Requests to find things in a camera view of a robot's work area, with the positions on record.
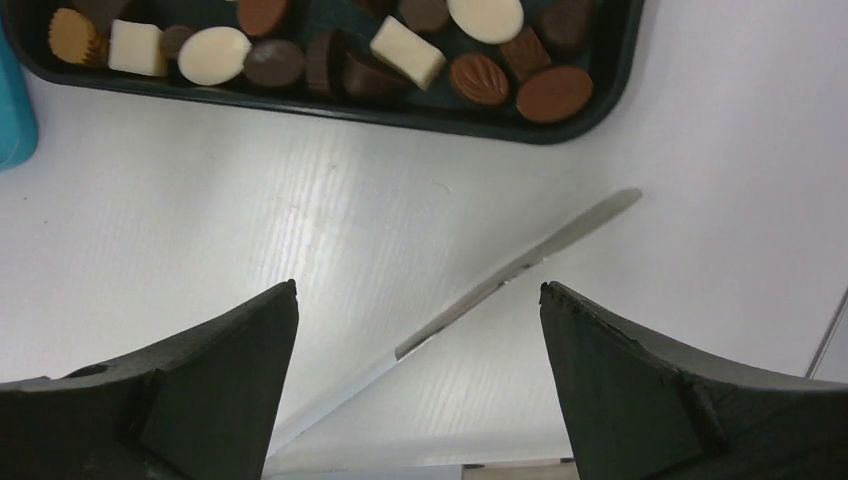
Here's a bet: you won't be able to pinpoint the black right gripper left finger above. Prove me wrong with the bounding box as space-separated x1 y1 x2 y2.
1 280 299 479

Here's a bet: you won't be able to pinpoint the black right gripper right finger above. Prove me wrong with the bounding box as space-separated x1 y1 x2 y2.
540 282 847 479

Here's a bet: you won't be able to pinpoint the steel tongs with white handle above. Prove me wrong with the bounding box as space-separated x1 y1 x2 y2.
266 187 643 458

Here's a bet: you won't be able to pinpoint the brown oval chocolate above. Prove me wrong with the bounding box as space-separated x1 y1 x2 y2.
516 65 594 124

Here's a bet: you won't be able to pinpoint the black chocolate tray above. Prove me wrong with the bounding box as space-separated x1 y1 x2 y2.
1 1 645 145

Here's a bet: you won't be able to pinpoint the dark round chocolate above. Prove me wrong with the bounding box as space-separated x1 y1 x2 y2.
243 39 305 88

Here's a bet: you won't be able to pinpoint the brown leaf chocolate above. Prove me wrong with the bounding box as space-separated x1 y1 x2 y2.
449 53 510 107

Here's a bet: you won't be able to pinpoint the white square chocolate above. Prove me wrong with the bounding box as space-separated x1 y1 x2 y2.
108 20 168 77

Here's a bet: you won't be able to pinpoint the ridged caramel cup chocolate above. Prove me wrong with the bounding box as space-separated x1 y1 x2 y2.
47 8 109 68

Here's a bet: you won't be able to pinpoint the white rectangular chocolate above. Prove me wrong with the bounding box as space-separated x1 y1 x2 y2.
369 16 446 91

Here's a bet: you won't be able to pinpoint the large white oval chocolate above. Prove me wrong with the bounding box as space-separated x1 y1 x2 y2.
447 0 524 45

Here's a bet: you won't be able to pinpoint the teal tin lid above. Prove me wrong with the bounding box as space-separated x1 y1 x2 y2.
0 30 39 171

